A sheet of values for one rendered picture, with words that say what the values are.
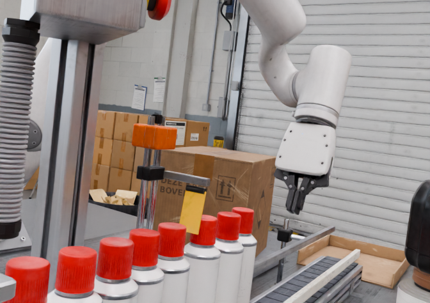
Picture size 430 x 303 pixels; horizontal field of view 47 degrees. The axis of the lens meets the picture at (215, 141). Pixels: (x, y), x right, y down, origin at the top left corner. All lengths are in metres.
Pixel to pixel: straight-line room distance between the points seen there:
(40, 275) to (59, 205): 0.21
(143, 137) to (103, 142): 4.06
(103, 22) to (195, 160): 0.78
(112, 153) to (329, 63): 3.75
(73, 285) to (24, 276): 0.06
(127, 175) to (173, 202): 3.27
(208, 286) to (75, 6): 0.37
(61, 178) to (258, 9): 0.48
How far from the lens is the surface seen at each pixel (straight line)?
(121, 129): 4.55
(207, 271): 0.65
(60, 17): 0.47
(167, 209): 1.25
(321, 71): 0.99
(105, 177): 4.69
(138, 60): 6.82
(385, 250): 1.69
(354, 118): 4.99
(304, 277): 1.18
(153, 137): 0.63
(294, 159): 0.94
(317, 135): 0.95
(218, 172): 1.19
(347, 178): 5.00
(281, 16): 0.92
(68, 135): 0.61
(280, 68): 1.04
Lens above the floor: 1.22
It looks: 3 degrees down
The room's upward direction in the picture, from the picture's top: 7 degrees clockwise
